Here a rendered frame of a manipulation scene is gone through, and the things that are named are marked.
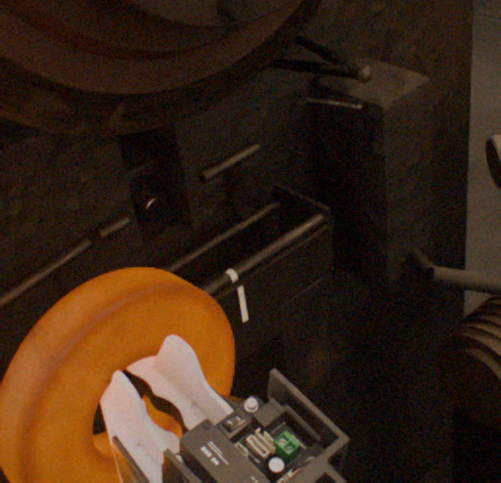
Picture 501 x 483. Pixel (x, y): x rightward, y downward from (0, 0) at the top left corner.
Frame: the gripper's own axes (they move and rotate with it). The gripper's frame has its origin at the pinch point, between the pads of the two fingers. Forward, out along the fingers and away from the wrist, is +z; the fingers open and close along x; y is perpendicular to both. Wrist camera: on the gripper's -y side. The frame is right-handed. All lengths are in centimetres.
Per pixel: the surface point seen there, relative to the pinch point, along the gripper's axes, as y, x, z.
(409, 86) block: -9.0, -44.3, 13.4
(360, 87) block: -9.8, -41.2, 16.9
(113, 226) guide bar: -14.4, -14.0, 20.7
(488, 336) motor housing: -32, -44, -4
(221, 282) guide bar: -17.0, -18.7, 11.3
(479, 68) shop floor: -112, -185, 80
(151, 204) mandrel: -16.8, -19.6, 22.5
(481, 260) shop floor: -97, -110, 27
